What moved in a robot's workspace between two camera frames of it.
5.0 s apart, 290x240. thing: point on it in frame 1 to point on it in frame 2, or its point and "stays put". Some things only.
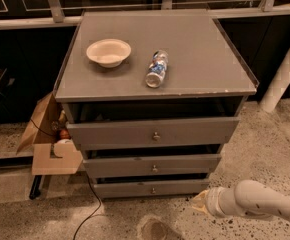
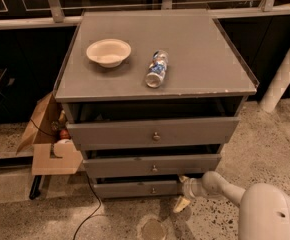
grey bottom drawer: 146,189 stays put
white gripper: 214,201 to 189,188
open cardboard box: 54,150 stays put
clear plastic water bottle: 157,69 stays put
